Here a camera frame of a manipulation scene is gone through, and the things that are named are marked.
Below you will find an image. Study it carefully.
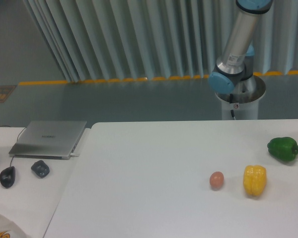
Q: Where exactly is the brown egg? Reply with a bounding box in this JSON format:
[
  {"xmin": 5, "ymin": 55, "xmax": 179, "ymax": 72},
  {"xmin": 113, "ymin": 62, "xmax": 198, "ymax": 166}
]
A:
[{"xmin": 209, "ymin": 171, "xmax": 224, "ymax": 190}]

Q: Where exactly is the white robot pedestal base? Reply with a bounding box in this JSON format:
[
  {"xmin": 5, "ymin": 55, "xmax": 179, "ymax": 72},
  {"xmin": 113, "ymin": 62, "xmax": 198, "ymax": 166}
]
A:
[{"xmin": 216, "ymin": 75, "xmax": 266, "ymax": 120}]

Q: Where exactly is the yellow bell pepper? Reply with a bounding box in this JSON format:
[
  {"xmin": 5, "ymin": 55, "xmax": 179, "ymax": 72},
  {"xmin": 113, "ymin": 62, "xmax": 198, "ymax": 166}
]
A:
[{"xmin": 243, "ymin": 165, "xmax": 267, "ymax": 197}]

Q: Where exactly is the silver closed laptop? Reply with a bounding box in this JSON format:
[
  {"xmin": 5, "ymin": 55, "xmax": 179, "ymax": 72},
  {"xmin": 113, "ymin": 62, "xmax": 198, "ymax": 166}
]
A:
[{"xmin": 9, "ymin": 120, "xmax": 87, "ymax": 160}]

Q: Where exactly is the white printed cloth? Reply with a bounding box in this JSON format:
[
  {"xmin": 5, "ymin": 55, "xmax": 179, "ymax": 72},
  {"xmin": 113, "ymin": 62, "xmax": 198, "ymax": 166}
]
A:
[{"xmin": 0, "ymin": 214, "xmax": 30, "ymax": 238}]

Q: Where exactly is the black mouse cable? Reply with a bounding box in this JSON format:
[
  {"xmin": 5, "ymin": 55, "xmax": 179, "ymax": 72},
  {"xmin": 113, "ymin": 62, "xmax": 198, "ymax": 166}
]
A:
[{"xmin": 0, "ymin": 125, "xmax": 27, "ymax": 168}]

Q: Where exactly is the brown floor sign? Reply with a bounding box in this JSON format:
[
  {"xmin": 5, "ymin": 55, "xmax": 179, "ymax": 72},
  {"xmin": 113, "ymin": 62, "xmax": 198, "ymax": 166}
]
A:
[{"xmin": 0, "ymin": 85, "xmax": 17, "ymax": 103}]

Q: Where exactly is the black computer mouse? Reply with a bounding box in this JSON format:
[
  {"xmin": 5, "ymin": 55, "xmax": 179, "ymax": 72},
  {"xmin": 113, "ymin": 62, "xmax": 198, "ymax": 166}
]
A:
[{"xmin": 0, "ymin": 166, "xmax": 16, "ymax": 188}]

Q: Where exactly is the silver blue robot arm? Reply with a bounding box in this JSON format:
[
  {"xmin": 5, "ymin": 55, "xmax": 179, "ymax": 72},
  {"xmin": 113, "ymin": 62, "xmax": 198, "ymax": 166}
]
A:
[{"xmin": 208, "ymin": 0, "xmax": 273, "ymax": 94}]

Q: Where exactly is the folding partition screen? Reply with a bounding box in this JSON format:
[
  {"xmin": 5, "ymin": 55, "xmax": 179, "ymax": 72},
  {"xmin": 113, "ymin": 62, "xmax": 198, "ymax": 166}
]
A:
[{"xmin": 25, "ymin": 0, "xmax": 298, "ymax": 82}]

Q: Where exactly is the green bell pepper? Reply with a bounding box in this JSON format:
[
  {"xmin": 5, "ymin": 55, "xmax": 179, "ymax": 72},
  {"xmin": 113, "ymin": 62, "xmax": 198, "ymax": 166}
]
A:
[{"xmin": 267, "ymin": 137, "xmax": 298, "ymax": 162}]

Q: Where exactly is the black pedestal cable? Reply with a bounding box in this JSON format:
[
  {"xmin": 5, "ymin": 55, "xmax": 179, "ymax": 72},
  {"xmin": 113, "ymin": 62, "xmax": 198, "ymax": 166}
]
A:
[{"xmin": 228, "ymin": 93, "xmax": 237, "ymax": 120}]

